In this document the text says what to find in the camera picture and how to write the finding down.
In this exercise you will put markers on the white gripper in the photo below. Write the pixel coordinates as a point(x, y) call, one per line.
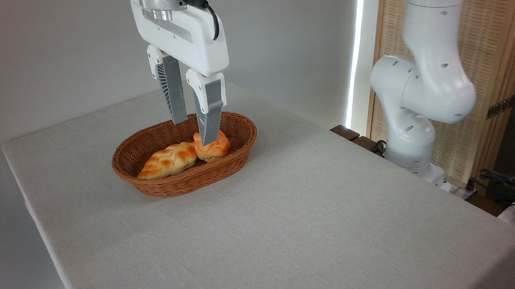
point(194, 40)

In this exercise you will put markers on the round knotted bread roll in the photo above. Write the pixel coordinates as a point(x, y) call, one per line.
point(217, 151)

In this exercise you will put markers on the long braided bread loaf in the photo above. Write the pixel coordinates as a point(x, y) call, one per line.
point(169, 160)

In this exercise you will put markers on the brown oval wicker basket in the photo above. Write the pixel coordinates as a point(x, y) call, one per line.
point(183, 185)

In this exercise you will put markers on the small dark wooden block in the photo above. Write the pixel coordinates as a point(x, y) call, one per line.
point(344, 132)

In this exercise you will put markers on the light grey tablecloth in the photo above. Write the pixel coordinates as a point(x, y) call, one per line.
point(325, 211)

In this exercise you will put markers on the large dark wooden block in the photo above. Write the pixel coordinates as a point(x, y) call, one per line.
point(367, 144)

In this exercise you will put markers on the dark metal screen hinge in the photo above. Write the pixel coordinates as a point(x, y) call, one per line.
point(501, 107)

